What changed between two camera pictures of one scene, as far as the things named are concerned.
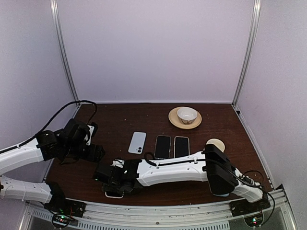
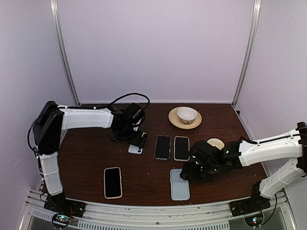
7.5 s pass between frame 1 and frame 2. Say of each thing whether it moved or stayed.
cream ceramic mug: stayed
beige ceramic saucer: stayed
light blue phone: moved
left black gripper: moved
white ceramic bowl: stayed
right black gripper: moved
